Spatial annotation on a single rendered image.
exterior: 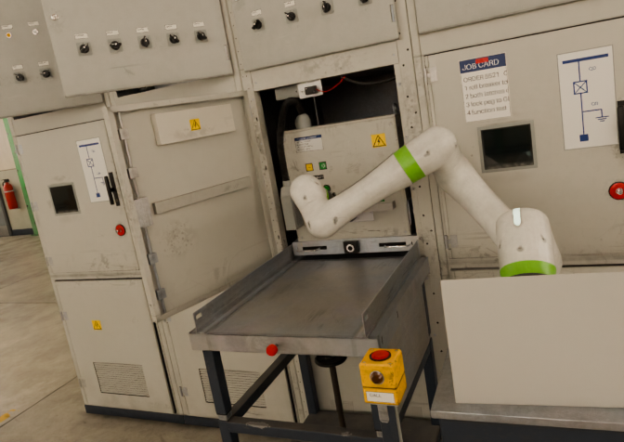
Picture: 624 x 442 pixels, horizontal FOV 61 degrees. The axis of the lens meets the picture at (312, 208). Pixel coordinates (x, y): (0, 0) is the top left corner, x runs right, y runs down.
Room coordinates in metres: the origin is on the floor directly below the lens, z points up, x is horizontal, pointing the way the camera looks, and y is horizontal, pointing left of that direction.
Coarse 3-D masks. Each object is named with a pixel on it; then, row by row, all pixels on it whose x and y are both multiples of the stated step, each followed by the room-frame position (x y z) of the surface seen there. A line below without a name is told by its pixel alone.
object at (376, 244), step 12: (312, 240) 2.17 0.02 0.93; (324, 240) 2.14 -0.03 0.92; (336, 240) 2.12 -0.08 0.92; (360, 240) 2.07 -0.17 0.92; (372, 240) 2.05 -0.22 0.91; (384, 240) 2.03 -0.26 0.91; (396, 240) 2.01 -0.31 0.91; (312, 252) 2.17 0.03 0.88; (324, 252) 2.14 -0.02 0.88; (336, 252) 2.12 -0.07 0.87; (360, 252) 2.08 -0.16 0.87; (372, 252) 2.05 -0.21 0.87
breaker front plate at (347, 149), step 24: (384, 120) 2.01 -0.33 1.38; (288, 144) 2.19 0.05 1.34; (336, 144) 2.10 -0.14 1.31; (360, 144) 2.06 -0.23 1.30; (288, 168) 2.20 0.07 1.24; (336, 168) 2.11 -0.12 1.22; (360, 168) 2.07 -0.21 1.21; (336, 192) 2.12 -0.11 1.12; (360, 216) 2.08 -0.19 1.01; (384, 216) 2.04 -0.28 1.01
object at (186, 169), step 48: (240, 96) 2.17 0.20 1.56; (144, 144) 1.85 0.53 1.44; (192, 144) 2.00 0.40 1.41; (240, 144) 2.17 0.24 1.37; (144, 192) 1.82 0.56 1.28; (192, 192) 1.94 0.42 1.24; (240, 192) 2.14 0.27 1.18; (144, 240) 1.79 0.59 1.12; (192, 240) 1.93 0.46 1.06; (240, 240) 2.10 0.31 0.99; (192, 288) 1.90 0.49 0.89
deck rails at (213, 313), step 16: (416, 240) 1.94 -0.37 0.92; (288, 256) 2.17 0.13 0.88; (416, 256) 1.90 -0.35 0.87; (256, 272) 1.93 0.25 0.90; (272, 272) 2.03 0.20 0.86; (400, 272) 1.69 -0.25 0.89; (240, 288) 1.82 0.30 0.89; (256, 288) 1.90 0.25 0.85; (384, 288) 1.52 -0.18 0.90; (400, 288) 1.65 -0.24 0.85; (208, 304) 1.64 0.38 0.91; (224, 304) 1.71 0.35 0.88; (240, 304) 1.76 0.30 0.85; (384, 304) 1.50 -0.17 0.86; (208, 320) 1.62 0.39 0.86; (368, 320) 1.36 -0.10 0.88; (368, 336) 1.33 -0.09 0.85
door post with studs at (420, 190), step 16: (400, 0) 1.92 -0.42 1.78; (400, 16) 1.92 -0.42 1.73; (400, 32) 1.93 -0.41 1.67; (400, 48) 1.93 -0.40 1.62; (400, 64) 1.93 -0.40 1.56; (400, 80) 1.94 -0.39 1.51; (400, 96) 1.94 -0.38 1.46; (416, 96) 1.92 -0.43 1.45; (400, 112) 1.95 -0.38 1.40; (416, 112) 1.92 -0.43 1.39; (416, 128) 1.92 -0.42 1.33; (416, 192) 1.94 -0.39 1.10; (416, 208) 1.94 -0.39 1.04; (416, 224) 1.95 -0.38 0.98; (432, 224) 1.92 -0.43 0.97; (432, 240) 1.92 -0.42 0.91; (432, 256) 1.92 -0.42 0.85; (432, 272) 1.93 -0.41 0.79; (432, 288) 1.93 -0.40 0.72
